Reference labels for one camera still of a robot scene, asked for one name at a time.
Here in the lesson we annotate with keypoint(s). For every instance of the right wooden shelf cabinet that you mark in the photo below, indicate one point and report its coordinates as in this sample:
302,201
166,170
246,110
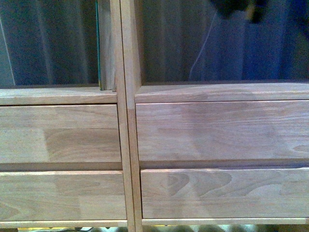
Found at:
217,95

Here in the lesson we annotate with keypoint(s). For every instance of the wooden shelf cabinet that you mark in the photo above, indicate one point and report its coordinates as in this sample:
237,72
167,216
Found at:
217,95
75,95

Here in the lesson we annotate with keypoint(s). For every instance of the left wooden shelf cabinet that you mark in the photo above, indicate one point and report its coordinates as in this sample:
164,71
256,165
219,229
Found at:
75,95

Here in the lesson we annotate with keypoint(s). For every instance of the left cabinet lower drawer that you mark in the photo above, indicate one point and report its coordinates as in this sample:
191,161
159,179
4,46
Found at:
62,195

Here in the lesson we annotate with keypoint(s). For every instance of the cabinet drawer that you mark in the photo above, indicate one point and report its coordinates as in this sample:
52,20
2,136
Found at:
59,134
236,130
62,195
225,193

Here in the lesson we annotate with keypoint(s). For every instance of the right cabinet upper drawer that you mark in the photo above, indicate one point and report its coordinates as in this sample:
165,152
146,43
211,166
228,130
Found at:
236,130

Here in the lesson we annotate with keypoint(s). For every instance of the right cabinet lower drawer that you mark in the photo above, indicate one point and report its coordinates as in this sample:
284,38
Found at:
225,193

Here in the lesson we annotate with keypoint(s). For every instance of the thin teal book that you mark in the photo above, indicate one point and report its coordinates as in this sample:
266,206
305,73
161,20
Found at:
98,45

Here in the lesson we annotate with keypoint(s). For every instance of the left cabinet upper drawer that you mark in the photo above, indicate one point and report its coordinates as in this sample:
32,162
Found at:
59,134

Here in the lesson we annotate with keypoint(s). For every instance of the dark pleated curtain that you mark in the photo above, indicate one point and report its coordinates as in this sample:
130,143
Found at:
46,43

